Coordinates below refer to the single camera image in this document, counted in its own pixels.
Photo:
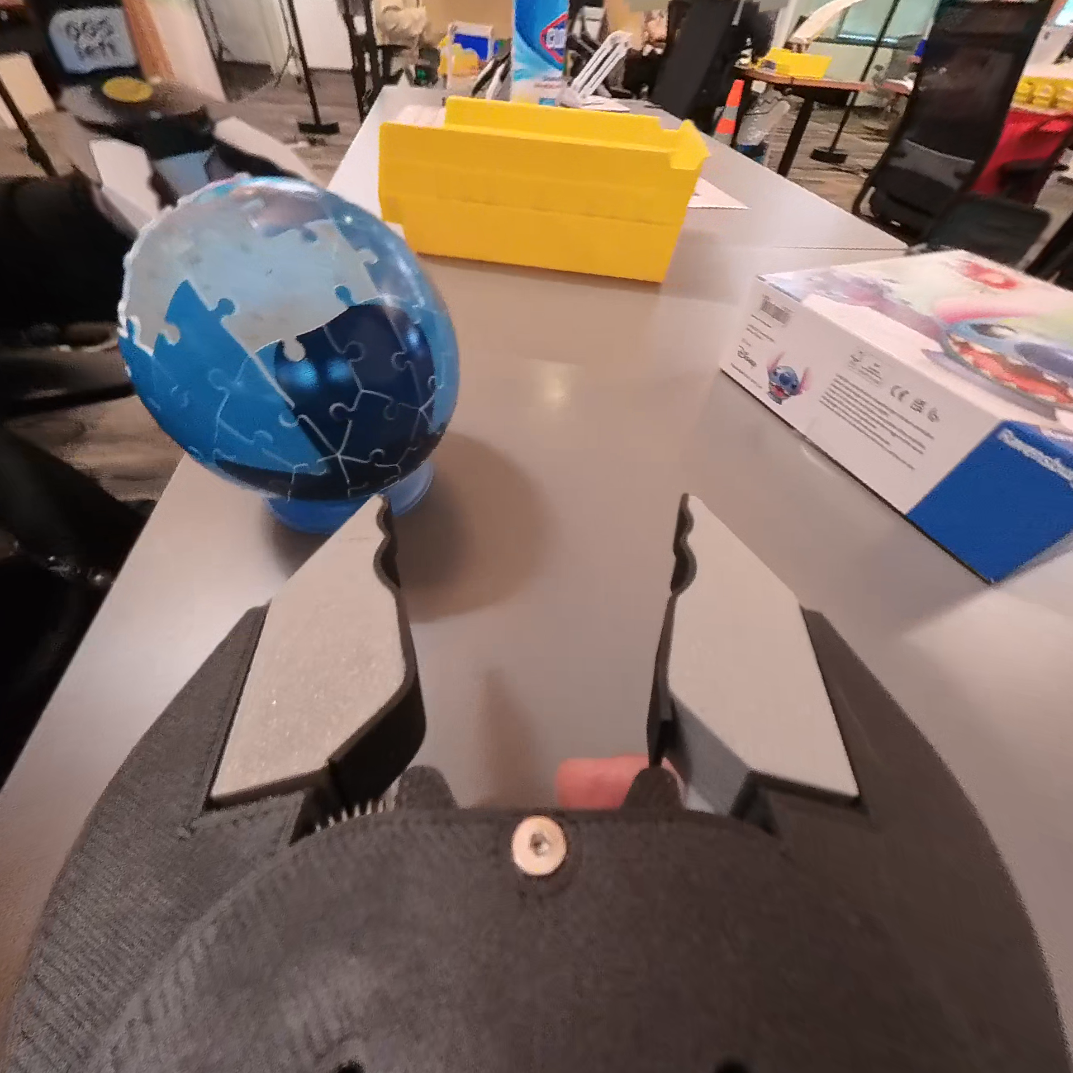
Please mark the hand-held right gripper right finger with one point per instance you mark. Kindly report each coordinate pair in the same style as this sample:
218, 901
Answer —
746, 671

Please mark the small printed box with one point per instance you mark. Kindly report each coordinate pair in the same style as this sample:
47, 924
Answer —
469, 50

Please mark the white paper sheet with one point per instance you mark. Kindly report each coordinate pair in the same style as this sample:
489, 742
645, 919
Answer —
717, 197

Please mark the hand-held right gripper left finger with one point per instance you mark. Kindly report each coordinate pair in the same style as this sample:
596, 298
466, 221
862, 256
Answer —
318, 671

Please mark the black office chair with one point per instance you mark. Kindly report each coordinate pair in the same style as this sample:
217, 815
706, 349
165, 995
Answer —
947, 100

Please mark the white folding stand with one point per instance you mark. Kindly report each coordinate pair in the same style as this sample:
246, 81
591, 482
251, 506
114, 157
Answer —
599, 71

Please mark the small yellow bin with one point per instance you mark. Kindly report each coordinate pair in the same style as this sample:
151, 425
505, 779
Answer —
796, 65

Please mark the red tablecloth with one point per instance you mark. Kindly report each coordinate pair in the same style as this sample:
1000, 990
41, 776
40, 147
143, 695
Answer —
1031, 159

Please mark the wipes canister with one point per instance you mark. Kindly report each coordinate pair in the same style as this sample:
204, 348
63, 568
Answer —
541, 50

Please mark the orange traffic cone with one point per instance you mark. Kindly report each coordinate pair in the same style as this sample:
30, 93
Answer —
729, 109

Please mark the wooden column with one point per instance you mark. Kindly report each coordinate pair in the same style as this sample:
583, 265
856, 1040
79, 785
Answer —
151, 38

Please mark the wooden table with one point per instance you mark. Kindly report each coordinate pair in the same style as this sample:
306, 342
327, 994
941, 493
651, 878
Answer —
838, 84

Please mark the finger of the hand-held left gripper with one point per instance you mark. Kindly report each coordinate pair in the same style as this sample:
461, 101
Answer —
121, 176
251, 147

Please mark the person's right hand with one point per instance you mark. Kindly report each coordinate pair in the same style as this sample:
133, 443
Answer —
595, 779

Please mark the blue puzzle ball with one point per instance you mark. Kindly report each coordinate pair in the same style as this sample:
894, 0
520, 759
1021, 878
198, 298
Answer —
277, 402

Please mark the person's black clothing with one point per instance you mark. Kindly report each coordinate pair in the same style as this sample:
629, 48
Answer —
50, 251

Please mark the white blue puzzle box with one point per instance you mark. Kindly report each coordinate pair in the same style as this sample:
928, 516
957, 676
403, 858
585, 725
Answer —
880, 394

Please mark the yellow plastic bin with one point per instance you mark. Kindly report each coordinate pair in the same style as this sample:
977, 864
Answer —
536, 218

